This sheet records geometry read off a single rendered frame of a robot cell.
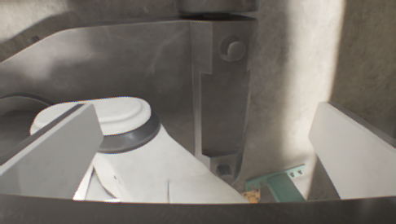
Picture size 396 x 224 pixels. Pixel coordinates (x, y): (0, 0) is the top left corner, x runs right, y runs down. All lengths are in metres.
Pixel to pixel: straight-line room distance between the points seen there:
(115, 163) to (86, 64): 0.24
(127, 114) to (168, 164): 0.11
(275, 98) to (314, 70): 0.18
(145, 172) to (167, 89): 0.24
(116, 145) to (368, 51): 0.95
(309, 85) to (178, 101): 0.55
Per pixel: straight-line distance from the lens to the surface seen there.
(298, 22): 0.76
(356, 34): 0.94
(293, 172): 1.15
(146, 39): 0.45
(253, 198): 1.15
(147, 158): 0.33
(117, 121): 0.35
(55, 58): 0.51
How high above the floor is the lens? 0.62
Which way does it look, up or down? 58 degrees down
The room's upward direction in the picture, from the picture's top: 160 degrees clockwise
